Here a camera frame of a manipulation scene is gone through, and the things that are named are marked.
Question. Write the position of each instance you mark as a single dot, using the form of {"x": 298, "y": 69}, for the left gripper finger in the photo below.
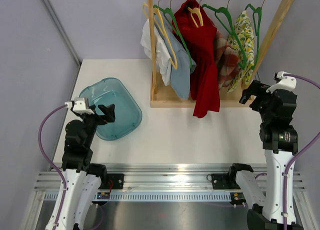
{"x": 107, "y": 110}
{"x": 110, "y": 117}

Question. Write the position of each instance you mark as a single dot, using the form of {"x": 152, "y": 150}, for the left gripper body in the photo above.
{"x": 93, "y": 120}

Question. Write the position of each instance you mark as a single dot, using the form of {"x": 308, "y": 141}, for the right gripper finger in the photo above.
{"x": 257, "y": 85}
{"x": 246, "y": 95}

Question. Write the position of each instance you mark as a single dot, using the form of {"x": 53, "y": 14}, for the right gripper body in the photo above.
{"x": 260, "y": 103}

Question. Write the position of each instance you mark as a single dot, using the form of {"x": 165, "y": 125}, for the light blue denim skirt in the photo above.
{"x": 179, "y": 78}

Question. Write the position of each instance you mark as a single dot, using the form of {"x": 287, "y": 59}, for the white skirt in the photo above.
{"x": 162, "y": 55}

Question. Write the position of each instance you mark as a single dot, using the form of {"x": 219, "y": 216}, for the red pleated skirt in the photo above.
{"x": 204, "y": 88}

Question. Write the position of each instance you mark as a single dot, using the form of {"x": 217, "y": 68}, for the yellow hanger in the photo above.
{"x": 156, "y": 18}
{"x": 196, "y": 11}

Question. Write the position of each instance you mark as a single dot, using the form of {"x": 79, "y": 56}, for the green hanger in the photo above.
{"x": 230, "y": 29}
{"x": 174, "y": 25}
{"x": 257, "y": 18}

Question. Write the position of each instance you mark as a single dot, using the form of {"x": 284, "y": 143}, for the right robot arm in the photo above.
{"x": 273, "y": 209}

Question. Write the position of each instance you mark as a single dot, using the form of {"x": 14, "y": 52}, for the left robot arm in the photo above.
{"x": 80, "y": 178}

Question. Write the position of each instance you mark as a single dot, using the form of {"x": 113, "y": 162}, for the red plaid skirt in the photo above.
{"x": 226, "y": 60}

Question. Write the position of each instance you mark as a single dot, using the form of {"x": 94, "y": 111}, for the lemon print skirt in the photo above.
{"x": 245, "y": 50}

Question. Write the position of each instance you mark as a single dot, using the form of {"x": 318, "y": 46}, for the teal plastic basin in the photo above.
{"x": 128, "y": 114}

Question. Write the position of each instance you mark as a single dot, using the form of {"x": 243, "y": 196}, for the wooden clothes rack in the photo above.
{"x": 162, "y": 96}

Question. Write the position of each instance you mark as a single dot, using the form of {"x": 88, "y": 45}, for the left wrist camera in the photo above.
{"x": 80, "y": 105}

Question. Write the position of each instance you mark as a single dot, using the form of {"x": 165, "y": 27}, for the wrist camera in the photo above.
{"x": 283, "y": 82}
{"x": 80, "y": 105}

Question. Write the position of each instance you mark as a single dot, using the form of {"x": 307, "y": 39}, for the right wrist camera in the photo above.
{"x": 283, "y": 82}

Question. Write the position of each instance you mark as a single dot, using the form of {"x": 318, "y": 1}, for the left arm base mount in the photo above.
{"x": 116, "y": 180}

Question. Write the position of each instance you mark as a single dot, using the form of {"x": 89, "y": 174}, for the aluminium mounting rail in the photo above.
{"x": 153, "y": 183}

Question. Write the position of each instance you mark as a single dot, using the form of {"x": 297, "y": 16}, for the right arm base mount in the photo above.
{"x": 219, "y": 181}

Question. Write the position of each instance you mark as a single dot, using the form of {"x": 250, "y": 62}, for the aluminium corner post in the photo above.
{"x": 61, "y": 31}

